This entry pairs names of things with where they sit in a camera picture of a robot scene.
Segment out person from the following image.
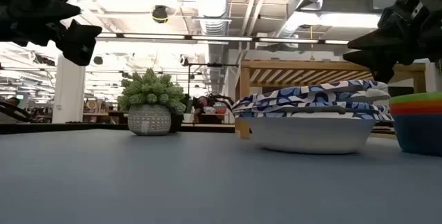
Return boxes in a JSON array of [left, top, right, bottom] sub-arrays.
[[192, 94, 229, 124]]

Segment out black ceiling dome device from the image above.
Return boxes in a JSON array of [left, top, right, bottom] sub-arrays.
[[151, 5, 170, 24]]

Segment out green plastic bowl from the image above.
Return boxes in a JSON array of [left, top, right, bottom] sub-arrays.
[[389, 91, 442, 105]]

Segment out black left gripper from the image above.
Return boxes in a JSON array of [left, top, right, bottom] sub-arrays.
[[0, 0, 103, 67]]

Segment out mixed succulents in dark pot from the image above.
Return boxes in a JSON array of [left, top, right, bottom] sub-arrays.
[[168, 93, 193, 133]]

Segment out pale succulent in grey pot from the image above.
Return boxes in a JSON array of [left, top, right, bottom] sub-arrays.
[[116, 67, 187, 137]]

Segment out pink plastic bowl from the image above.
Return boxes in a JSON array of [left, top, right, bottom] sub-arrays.
[[390, 107, 442, 116]]

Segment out black monitor screen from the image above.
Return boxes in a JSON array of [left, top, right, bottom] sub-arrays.
[[387, 86, 416, 97]]

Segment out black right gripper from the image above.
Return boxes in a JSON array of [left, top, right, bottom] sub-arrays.
[[342, 0, 442, 84]]

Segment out long linear ceiling light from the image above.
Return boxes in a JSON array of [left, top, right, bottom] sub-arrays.
[[95, 32, 350, 46]]

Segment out orange plastic bowl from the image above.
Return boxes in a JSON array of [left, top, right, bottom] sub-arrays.
[[390, 101, 442, 111]]

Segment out blue plastic bowl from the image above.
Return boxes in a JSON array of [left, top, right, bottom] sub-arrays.
[[392, 113, 442, 157]]

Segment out wooden slatted shelf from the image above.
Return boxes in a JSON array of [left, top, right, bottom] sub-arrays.
[[234, 59, 427, 140]]

